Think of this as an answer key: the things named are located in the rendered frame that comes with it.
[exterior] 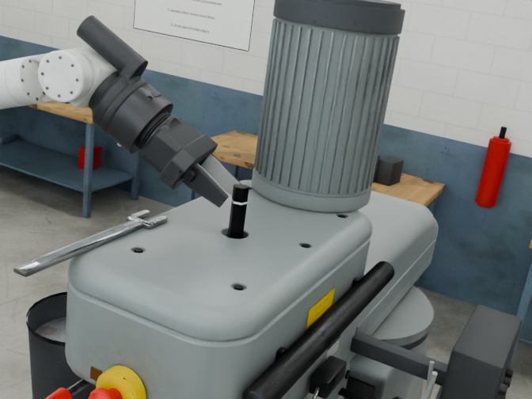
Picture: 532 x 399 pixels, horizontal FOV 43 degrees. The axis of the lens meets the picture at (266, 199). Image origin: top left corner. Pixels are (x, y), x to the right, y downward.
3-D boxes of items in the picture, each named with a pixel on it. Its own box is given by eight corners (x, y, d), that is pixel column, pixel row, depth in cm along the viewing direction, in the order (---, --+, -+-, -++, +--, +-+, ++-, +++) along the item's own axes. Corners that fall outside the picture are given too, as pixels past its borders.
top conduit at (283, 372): (265, 423, 74) (269, 397, 73) (233, 408, 76) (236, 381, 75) (393, 283, 113) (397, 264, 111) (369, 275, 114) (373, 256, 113)
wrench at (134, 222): (32, 281, 73) (32, 274, 73) (6, 270, 75) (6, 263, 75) (167, 222, 94) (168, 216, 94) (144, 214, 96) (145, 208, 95)
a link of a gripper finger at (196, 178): (218, 209, 90) (182, 179, 90) (232, 192, 89) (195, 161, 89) (214, 213, 89) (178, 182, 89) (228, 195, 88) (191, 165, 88)
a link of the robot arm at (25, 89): (99, 95, 89) (12, 108, 93) (128, 86, 97) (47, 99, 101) (87, 45, 87) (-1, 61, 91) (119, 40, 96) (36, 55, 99)
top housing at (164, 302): (218, 456, 75) (235, 328, 69) (42, 369, 85) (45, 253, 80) (366, 301, 115) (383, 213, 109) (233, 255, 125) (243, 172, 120)
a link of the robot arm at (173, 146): (191, 180, 100) (129, 128, 100) (229, 131, 96) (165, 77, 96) (157, 207, 88) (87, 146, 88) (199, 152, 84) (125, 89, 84)
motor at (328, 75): (342, 224, 102) (381, 4, 92) (229, 189, 110) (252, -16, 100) (385, 193, 119) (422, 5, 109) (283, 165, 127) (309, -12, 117)
